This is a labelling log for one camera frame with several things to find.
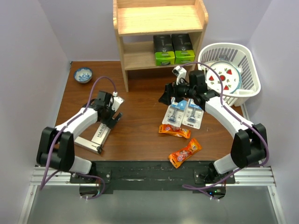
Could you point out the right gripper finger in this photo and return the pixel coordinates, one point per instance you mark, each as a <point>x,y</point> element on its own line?
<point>169,92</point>
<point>165,98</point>

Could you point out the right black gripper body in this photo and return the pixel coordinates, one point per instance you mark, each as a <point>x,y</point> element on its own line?
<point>181,91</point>

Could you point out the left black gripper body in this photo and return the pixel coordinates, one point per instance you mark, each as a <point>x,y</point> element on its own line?
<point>108,119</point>

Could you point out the white Harry's razor box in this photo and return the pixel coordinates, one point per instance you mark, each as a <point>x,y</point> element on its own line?
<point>101,134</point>

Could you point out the black green razor box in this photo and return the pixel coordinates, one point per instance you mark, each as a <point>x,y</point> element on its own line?
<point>183,48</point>
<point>163,50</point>

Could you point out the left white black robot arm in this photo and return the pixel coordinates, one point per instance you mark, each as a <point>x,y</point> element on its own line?
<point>56,147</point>

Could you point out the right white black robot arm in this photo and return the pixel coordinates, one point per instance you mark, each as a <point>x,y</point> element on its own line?
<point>249,140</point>

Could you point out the wooden two-tier shelf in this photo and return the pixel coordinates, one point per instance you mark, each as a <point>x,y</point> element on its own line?
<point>155,17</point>

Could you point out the left blue razor blister pack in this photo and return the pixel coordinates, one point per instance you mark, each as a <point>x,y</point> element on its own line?
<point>175,113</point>

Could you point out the blue razor blister pack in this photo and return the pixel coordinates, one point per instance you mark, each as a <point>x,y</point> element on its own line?
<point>193,115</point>
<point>175,113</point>

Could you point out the right blue razor blister pack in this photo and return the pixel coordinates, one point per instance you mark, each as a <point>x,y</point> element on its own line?
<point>193,115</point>

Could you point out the upper orange razor bag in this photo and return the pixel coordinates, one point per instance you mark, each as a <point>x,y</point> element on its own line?
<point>174,131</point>

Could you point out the orange razor bag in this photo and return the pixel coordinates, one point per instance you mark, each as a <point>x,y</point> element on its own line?
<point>178,157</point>
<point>174,131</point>

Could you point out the silver Harry's razor box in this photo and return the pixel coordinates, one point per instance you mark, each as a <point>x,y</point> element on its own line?
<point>89,145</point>

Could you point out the blue white ceramic bowl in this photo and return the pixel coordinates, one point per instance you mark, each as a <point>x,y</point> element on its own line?
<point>83,75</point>

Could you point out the white watermelon pattern plate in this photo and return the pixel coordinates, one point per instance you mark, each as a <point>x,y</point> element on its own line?
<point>229,76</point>

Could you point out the lower orange razor bag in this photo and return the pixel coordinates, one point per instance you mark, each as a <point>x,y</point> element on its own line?
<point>178,157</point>

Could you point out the white plastic laundry basket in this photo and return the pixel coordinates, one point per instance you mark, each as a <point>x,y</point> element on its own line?
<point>241,57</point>

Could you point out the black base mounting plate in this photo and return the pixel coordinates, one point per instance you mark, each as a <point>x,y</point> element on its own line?
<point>153,176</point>

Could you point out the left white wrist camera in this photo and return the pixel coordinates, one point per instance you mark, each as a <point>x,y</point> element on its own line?
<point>117,101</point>

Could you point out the aluminium rail frame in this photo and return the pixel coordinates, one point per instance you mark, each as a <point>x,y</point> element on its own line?
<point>252,199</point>

